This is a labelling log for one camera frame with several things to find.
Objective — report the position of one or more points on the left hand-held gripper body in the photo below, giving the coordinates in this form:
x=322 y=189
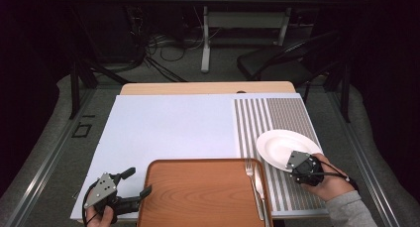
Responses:
x=102 y=189

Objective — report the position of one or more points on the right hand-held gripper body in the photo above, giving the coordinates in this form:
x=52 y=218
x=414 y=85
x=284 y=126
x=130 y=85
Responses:
x=298 y=161

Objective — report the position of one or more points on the white round plate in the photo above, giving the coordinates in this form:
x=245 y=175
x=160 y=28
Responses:
x=275 y=146

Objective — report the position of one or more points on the silver fork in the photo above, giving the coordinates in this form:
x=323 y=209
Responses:
x=249 y=169

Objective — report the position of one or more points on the brown wooden tray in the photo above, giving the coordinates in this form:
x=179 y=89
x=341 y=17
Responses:
x=201 y=194

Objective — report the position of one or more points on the person's left hand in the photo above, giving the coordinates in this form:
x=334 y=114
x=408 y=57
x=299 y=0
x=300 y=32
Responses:
x=99 y=218

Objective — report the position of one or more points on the person's right hand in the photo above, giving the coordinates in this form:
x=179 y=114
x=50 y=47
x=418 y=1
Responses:
x=332 y=184

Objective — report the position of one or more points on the grey striped placemat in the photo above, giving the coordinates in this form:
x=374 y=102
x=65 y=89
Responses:
x=254 y=114

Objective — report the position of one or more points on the black metal stand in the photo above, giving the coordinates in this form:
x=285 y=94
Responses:
x=75 y=88
x=345 y=94

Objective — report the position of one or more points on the black folding chair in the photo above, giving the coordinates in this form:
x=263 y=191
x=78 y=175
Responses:
x=264 y=63

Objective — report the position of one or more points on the light wooden table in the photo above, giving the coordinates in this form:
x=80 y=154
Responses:
x=204 y=87

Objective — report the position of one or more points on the white-legged desk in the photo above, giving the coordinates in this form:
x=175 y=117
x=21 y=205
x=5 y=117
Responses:
x=205 y=48

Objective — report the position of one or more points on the aluminium floor rail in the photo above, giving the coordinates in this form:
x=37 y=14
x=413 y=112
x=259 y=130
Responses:
x=49 y=161
x=366 y=161

